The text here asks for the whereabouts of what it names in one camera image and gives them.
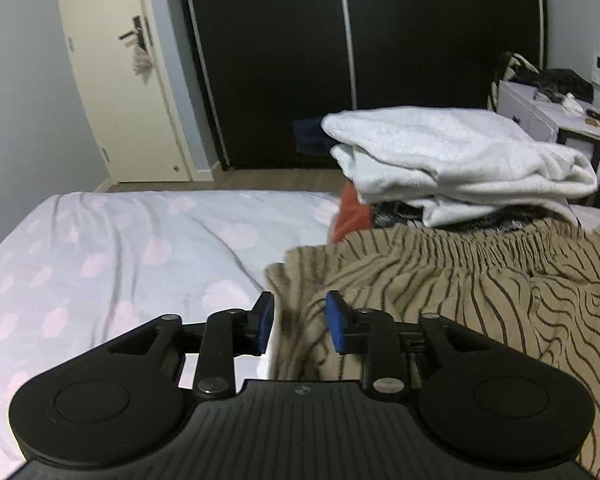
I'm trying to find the olive striped garment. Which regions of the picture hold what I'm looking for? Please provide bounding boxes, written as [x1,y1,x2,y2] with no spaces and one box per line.
[265,219,600,478]

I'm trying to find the black clothes on cabinet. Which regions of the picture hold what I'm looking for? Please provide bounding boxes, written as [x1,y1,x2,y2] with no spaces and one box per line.
[494,52,594,104]

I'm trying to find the red orange garment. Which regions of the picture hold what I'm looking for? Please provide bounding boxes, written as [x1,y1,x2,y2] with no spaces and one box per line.
[327,181,373,243]

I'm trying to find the polka dot bed sheet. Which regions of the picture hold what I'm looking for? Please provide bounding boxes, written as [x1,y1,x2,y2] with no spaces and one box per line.
[0,191,338,479]

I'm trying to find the folded white towel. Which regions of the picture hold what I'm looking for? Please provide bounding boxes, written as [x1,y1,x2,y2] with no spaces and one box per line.
[322,106,597,228]

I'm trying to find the cream door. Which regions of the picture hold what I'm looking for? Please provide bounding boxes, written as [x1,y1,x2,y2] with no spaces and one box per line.
[58,0,213,183]

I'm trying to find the black wardrobe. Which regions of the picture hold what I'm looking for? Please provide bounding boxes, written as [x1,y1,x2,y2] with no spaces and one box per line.
[183,0,546,169]

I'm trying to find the white side cabinet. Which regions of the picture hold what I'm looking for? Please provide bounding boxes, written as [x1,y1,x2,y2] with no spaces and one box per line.
[498,81,600,160]

